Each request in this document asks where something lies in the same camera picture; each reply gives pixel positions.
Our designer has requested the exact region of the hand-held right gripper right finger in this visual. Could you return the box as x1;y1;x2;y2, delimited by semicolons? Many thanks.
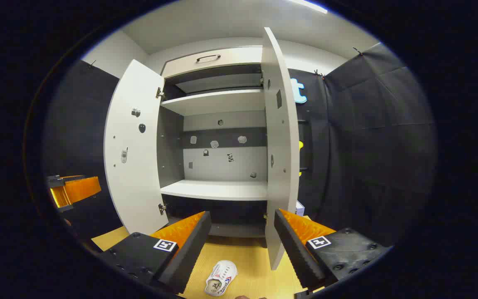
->
274;208;391;293

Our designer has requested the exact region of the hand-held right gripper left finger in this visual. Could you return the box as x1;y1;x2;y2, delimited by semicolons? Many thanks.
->
97;211;212;294

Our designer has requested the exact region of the white canvas shoe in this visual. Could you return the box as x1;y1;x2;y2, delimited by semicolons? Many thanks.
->
205;260;239;297

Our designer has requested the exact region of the white shoe cabinet door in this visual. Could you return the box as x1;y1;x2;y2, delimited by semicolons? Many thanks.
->
261;27;308;271
104;59;166;235

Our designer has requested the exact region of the white shoe cabinet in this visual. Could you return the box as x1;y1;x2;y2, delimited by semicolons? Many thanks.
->
156;46;269;250

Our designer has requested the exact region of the white cabinet drawer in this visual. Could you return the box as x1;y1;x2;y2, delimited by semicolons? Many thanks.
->
161;46;263;79

